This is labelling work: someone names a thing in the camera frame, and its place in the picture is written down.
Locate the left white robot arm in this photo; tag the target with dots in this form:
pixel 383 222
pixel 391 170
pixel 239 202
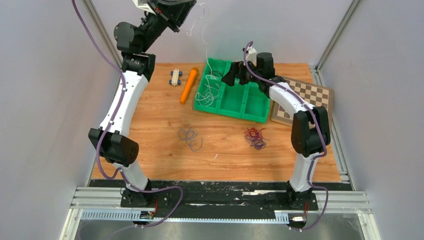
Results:
pixel 115 153

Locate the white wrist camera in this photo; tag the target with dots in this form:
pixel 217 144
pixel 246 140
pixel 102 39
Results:
pixel 144 5
pixel 251 55

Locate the green compartment tray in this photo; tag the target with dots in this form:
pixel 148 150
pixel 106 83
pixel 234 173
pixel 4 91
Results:
pixel 213 96

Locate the white blue toy car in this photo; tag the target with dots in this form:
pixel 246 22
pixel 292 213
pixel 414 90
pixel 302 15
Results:
pixel 175 77

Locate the orange carrot toy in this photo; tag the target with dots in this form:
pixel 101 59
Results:
pixel 189 84

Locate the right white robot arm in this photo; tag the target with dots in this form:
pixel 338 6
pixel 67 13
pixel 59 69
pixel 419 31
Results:
pixel 310 131

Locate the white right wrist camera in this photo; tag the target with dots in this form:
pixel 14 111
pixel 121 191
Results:
pixel 251 55

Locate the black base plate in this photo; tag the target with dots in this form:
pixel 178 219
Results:
pixel 210 199

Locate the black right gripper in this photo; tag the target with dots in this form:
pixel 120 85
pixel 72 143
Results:
pixel 237 71

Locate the wooden chessboard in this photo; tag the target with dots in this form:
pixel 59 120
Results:
pixel 310 92

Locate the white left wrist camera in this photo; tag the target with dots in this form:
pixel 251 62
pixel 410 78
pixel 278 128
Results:
pixel 144 5

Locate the aluminium rail frame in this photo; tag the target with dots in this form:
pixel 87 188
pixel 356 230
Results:
pixel 101 203

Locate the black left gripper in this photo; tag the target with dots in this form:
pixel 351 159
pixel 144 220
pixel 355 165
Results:
pixel 173 12

